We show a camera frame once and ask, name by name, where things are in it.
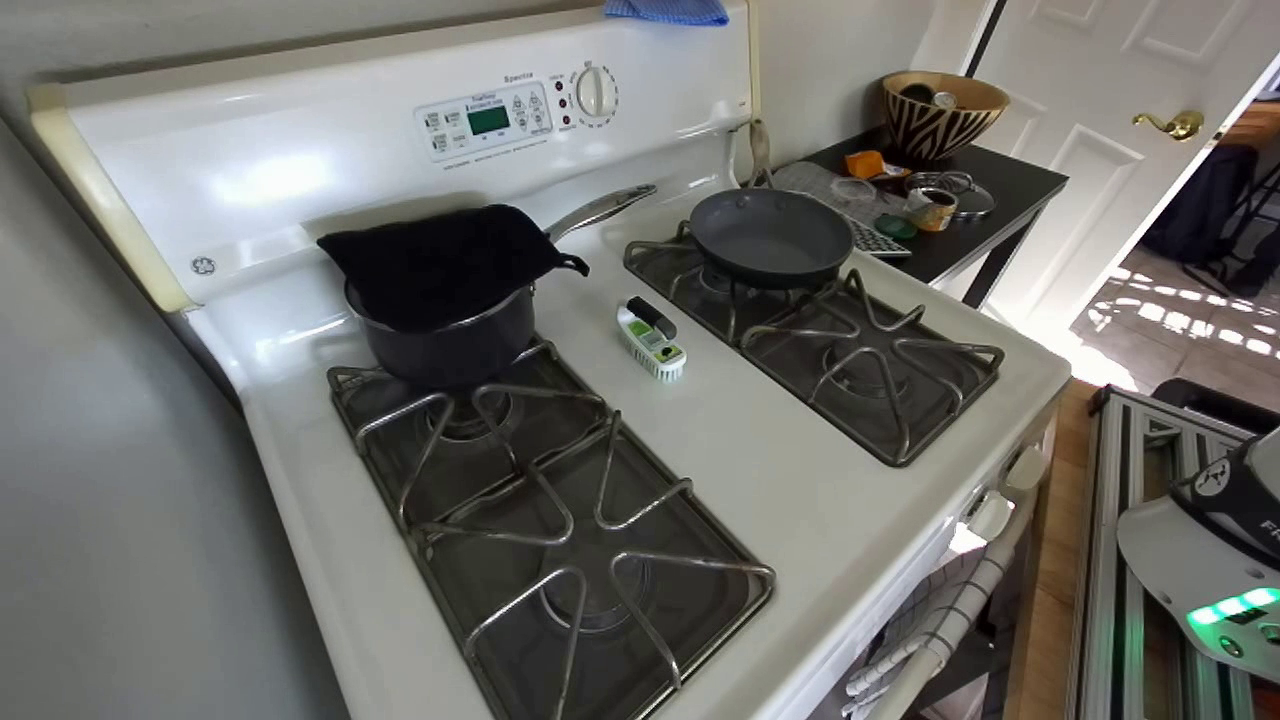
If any black side table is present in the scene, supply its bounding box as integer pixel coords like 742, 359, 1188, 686
795, 122, 1072, 312

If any orange packet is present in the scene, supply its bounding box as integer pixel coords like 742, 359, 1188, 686
846, 145, 891, 183

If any white gas stove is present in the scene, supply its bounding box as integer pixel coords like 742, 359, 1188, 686
23, 0, 1077, 720

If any dark frying pan, metal handle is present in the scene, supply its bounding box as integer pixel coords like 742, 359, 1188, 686
685, 114, 858, 291

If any dark fabric chair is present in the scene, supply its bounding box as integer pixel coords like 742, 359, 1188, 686
1140, 136, 1280, 299

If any white and green thermometer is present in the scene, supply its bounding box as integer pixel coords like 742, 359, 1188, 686
611, 291, 693, 383

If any black stove grate under pot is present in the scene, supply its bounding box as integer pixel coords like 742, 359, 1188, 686
326, 337, 779, 720

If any clear plastic container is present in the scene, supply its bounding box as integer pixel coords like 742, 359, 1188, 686
773, 156, 874, 217

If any black cloth over saucepan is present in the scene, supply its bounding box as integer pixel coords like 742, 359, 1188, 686
312, 200, 593, 337

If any woven patterned bowl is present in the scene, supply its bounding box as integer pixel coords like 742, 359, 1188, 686
877, 67, 1012, 170

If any black stove grate under pan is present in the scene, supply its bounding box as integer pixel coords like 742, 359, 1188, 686
619, 223, 1009, 470

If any dark metal saucepan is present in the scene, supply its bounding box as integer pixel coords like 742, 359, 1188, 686
342, 179, 661, 392

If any roll of tape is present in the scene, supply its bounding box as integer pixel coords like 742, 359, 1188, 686
910, 183, 965, 240

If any aluminium robot stand frame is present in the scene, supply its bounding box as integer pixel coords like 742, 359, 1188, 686
1077, 383, 1265, 720

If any grey checked dish towel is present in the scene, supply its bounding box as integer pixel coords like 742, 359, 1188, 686
838, 537, 1024, 720

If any brass door handle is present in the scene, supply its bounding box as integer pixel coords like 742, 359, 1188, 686
1130, 103, 1207, 148

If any stove control panel with dial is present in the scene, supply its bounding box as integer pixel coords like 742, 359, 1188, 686
413, 51, 629, 176

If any dark green lid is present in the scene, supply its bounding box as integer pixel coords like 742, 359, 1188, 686
874, 208, 925, 248

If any white panel door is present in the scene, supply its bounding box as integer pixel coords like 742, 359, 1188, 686
918, 0, 1280, 355

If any clear glass jar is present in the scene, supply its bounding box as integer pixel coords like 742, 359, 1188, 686
950, 168, 1000, 223

